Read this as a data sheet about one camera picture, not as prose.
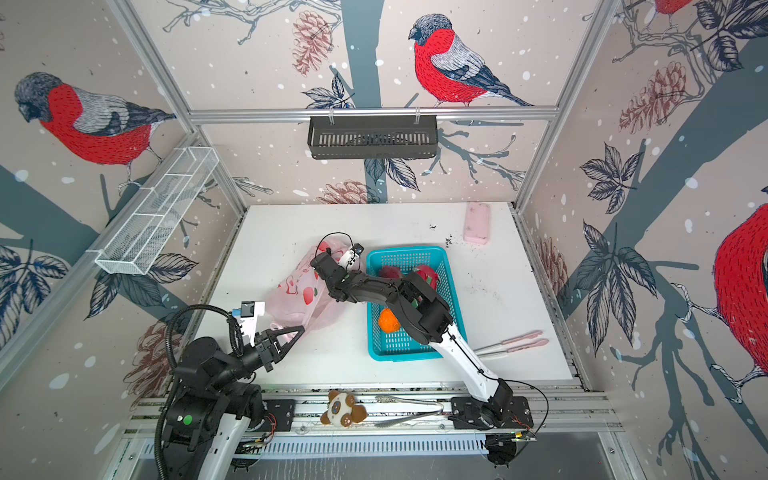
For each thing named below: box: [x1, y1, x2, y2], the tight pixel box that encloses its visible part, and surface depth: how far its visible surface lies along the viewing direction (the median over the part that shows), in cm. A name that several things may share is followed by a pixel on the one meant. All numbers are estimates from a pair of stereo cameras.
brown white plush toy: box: [320, 390, 369, 427], surface depth 74 cm
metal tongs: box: [374, 395, 444, 427], surface depth 78 cm
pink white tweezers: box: [473, 330, 549, 357], surface depth 85 cm
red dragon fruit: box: [380, 265, 401, 278], surface depth 95 cm
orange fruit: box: [378, 308, 401, 334], surface depth 85 cm
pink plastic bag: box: [265, 236, 353, 331], surface depth 81 cm
